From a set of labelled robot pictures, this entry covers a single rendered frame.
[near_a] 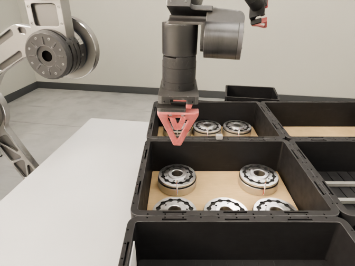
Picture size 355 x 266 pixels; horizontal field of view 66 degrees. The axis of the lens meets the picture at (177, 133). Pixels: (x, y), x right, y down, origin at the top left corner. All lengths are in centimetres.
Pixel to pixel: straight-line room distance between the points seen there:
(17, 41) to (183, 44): 75
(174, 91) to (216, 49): 9
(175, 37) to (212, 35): 6
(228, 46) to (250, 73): 330
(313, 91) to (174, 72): 354
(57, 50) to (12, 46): 27
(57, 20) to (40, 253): 64
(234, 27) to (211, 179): 47
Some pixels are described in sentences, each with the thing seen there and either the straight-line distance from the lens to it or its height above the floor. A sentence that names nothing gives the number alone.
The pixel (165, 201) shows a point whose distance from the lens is 67.
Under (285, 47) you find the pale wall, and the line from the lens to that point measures 371.
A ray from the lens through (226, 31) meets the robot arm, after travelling 43.
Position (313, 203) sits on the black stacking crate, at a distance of 68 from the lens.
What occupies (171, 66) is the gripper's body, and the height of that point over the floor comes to 119.
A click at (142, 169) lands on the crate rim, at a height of 93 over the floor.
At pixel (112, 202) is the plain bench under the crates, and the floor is 70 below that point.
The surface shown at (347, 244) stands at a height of 91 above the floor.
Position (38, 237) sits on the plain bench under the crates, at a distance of 89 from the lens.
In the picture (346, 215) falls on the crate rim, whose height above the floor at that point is 93.
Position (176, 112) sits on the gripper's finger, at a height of 113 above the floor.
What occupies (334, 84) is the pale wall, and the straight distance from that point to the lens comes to 398.
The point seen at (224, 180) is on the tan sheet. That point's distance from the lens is 79.
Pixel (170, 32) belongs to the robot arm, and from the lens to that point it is 44.
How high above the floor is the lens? 130
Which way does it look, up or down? 27 degrees down
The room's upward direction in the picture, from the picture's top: straight up
